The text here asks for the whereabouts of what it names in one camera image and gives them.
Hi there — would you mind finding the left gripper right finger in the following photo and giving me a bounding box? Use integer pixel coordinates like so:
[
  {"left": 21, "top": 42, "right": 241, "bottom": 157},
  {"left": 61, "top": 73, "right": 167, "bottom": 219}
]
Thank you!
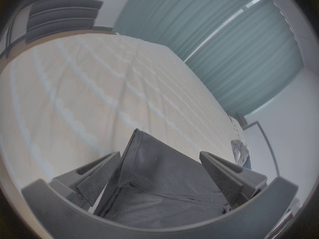
[{"left": 199, "top": 151, "right": 269, "bottom": 206}]

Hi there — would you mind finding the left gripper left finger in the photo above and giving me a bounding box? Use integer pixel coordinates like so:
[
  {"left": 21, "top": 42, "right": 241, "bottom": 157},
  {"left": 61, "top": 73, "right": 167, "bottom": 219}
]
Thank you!
[{"left": 51, "top": 151, "right": 122, "bottom": 211}]

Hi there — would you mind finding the black long-sleeved top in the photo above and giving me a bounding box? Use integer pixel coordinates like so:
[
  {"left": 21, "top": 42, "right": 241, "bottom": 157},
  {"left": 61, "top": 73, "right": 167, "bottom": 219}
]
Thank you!
[{"left": 93, "top": 128, "right": 241, "bottom": 230}]

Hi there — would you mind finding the bed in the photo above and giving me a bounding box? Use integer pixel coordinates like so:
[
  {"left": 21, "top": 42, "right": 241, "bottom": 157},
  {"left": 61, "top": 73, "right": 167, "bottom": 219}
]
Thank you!
[{"left": 0, "top": 33, "right": 278, "bottom": 216}]

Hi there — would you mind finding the grey garment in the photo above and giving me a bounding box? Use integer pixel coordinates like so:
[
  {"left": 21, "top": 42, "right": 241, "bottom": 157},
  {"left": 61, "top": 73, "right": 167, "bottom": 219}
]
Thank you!
[{"left": 230, "top": 140, "right": 250, "bottom": 166}]

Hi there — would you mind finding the white printed pillow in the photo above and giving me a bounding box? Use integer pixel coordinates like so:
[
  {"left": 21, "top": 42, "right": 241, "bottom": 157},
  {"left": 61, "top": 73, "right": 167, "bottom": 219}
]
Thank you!
[{"left": 228, "top": 115, "right": 243, "bottom": 144}]

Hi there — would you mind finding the grey bedside table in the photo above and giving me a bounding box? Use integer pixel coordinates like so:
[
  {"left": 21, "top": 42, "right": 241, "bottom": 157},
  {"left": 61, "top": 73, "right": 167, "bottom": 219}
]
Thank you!
[{"left": 235, "top": 112, "right": 246, "bottom": 126}]

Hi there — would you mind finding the blue-green curtain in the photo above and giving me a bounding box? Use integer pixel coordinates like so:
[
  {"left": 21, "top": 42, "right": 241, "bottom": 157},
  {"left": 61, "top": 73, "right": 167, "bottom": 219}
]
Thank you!
[
  {"left": 113, "top": 0, "right": 263, "bottom": 62},
  {"left": 186, "top": 0, "right": 306, "bottom": 116}
]

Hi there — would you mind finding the black chest of drawers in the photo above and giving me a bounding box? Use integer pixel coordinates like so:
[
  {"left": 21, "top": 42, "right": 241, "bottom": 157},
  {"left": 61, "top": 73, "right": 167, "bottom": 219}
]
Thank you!
[{"left": 25, "top": 0, "right": 104, "bottom": 44}]

